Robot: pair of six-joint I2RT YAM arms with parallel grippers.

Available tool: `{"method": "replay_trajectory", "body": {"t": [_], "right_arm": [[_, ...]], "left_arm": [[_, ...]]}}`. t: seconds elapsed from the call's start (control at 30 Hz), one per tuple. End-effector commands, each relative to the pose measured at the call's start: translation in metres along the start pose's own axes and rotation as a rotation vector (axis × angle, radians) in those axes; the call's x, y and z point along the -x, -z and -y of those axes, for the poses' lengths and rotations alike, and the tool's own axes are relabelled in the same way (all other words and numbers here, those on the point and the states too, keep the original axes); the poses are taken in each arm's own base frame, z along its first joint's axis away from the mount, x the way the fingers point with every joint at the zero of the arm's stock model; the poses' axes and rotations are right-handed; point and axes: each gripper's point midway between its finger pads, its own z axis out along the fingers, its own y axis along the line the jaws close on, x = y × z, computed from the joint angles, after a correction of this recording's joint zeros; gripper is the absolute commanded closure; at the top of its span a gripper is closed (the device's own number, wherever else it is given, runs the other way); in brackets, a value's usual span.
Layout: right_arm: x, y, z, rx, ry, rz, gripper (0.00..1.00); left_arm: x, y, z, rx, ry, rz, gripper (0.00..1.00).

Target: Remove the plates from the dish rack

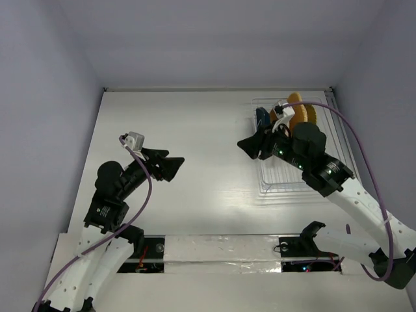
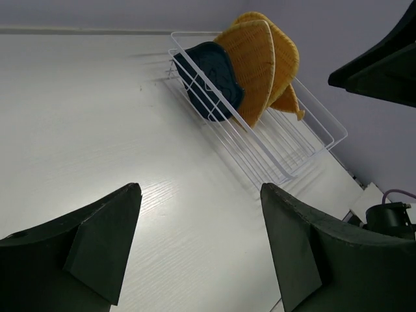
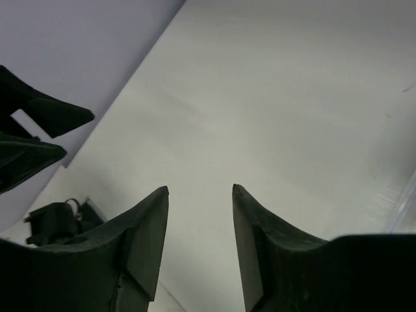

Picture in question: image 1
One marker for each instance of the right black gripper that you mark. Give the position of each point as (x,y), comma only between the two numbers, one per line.
(266,143)

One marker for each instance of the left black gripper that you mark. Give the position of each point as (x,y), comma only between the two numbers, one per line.
(166,167)

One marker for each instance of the dark blue plate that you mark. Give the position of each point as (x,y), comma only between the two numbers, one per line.
(262,117)

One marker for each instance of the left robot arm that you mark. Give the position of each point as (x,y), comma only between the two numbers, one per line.
(106,241)

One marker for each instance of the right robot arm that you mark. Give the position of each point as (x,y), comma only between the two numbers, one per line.
(390,251)

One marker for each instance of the yellow round woven plate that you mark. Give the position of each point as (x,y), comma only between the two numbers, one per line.
(311,114)

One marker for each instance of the white foam front board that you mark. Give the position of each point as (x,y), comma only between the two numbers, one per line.
(192,290)

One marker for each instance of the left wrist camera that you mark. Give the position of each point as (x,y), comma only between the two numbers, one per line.
(133,140)

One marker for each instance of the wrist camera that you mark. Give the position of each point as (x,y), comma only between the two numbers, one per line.
(280,115)
(133,140)

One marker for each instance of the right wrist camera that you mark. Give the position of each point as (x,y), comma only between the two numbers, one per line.
(280,115)

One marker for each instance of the white wire dish rack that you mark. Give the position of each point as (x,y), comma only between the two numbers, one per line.
(277,176)

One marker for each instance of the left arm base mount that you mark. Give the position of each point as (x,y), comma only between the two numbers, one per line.
(148,259)

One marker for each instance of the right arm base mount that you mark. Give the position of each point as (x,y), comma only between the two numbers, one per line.
(300,255)

